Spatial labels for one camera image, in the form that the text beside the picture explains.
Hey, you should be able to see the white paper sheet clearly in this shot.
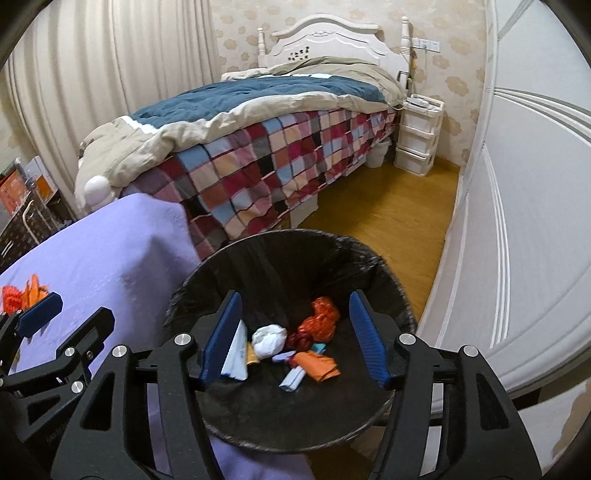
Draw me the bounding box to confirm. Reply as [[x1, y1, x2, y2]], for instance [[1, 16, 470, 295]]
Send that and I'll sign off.
[[221, 318, 250, 381]]

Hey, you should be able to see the orange cardboard box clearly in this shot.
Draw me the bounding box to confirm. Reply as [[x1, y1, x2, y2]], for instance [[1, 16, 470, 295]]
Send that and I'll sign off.
[[0, 161, 35, 217]]

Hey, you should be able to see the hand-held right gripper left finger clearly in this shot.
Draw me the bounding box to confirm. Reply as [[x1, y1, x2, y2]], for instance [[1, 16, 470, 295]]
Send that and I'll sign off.
[[51, 290, 243, 480]]

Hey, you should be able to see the red-orange mesh net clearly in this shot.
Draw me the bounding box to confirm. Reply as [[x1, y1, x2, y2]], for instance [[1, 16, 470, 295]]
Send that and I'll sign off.
[[1, 285, 26, 311]]

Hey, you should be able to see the white crumpled paper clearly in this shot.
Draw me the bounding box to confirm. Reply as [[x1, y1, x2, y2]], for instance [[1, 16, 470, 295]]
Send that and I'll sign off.
[[252, 324, 288, 361]]

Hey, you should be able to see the white and orange box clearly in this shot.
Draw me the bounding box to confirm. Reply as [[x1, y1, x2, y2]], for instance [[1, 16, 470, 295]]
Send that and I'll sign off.
[[25, 156, 58, 197]]

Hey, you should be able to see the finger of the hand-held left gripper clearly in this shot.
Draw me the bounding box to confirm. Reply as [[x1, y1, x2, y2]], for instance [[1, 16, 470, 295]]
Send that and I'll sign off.
[[0, 292, 63, 365], [0, 307, 116, 416]]

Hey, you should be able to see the small white bin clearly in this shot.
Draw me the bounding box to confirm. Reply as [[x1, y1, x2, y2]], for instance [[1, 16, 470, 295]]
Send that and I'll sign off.
[[367, 140, 391, 169]]

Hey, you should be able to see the white plastic drawer unit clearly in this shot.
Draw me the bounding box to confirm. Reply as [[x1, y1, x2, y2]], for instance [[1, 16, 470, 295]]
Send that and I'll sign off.
[[393, 95, 445, 176]]

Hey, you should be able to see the black trash bin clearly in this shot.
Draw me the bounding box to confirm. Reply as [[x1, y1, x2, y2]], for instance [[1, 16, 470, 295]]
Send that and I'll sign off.
[[164, 228, 419, 450]]

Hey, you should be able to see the cream curtain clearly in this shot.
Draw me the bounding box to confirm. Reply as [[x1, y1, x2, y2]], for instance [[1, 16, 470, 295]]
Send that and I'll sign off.
[[0, 0, 222, 217]]

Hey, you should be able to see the white bed headboard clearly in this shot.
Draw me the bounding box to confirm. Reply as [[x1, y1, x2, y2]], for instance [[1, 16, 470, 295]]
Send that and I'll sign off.
[[257, 14, 411, 81]]

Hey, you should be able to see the plaid bed sheet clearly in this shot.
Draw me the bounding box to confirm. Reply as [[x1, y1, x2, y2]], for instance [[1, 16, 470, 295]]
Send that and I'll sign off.
[[122, 108, 400, 261]]

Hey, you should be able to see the dark red wrapper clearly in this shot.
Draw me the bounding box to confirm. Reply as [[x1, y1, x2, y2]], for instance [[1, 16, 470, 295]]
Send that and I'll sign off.
[[285, 330, 315, 352]]

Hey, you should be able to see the white round bedpost knob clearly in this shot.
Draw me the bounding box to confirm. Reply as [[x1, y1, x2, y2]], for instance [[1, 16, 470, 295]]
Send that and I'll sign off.
[[84, 174, 114, 208]]

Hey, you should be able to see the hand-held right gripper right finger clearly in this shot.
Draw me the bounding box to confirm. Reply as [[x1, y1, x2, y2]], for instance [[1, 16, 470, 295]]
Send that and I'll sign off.
[[348, 290, 541, 480]]

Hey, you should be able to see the white wardrobe door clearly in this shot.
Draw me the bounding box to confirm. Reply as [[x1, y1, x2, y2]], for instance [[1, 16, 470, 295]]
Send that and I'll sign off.
[[416, 0, 591, 402]]

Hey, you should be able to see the orange mesh net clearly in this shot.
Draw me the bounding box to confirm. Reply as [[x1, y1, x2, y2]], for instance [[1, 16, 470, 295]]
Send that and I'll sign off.
[[298, 296, 341, 342]]

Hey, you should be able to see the silver tube with teal cap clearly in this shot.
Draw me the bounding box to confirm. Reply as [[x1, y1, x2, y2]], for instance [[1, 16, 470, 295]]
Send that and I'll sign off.
[[279, 364, 308, 393]]

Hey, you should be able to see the bed with patchwork quilt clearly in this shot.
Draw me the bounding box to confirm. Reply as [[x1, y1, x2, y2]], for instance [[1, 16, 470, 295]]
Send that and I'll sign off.
[[74, 56, 407, 213]]

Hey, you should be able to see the white bed frame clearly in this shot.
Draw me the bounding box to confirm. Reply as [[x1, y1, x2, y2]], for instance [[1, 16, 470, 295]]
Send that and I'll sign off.
[[288, 194, 319, 229]]

